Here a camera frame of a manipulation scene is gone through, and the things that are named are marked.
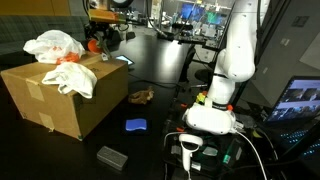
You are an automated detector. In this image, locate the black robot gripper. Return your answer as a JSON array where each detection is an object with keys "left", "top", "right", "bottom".
[{"left": 84, "top": 21, "right": 114, "bottom": 40}]

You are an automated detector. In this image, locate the plush orange radish toy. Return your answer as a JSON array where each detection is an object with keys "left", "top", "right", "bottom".
[{"left": 87, "top": 39, "right": 110, "bottom": 61}]

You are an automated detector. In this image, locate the white knitted cloth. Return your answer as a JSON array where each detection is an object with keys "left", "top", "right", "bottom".
[{"left": 42, "top": 62, "right": 97, "bottom": 99}]

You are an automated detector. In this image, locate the brown plush animal toy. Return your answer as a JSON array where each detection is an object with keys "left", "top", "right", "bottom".
[{"left": 128, "top": 86, "right": 154, "bottom": 105}]

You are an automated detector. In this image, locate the blue sponge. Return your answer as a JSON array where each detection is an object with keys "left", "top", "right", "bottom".
[{"left": 125, "top": 118, "right": 147, "bottom": 131}]

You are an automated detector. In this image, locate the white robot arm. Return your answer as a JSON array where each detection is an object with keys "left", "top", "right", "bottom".
[{"left": 204, "top": 0, "right": 270, "bottom": 107}]

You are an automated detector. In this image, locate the cardboard box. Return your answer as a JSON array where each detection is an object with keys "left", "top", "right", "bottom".
[{"left": 1, "top": 53, "right": 128, "bottom": 140}]

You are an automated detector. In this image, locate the smartphone on table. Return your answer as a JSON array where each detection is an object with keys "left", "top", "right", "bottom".
[{"left": 115, "top": 55, "right": 135, "bottom": 66}]

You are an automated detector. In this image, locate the white plastic bag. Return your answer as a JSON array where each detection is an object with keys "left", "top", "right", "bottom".
[{"left": 23, "top": 30, "right": 85, "bottom": 64}]

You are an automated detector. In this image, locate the green plaid sofa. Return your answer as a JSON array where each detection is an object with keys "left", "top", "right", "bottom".
[{"left": 0, "top": 16, "right": 88, "bottom": 55}]

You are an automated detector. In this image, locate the grey whiteboard eraser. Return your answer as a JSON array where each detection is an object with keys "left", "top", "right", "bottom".
[{"left": 97, "top": 146, "right": 128, "bottom": 171}]

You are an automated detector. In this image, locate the white VR controller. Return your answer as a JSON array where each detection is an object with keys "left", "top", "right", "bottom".
[{"left": 179, "top": 134, "right": 203, "bottom": 171}]

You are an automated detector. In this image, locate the white VR headset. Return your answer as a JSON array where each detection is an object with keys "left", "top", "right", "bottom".
[{"left": 183, "top": 103, "right": 244, "bottom": 135}]

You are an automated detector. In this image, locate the open laptop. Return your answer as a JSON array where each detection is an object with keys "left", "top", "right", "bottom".
[{"left": 262, "top": 76, "right": 320, "bottom": 162}]

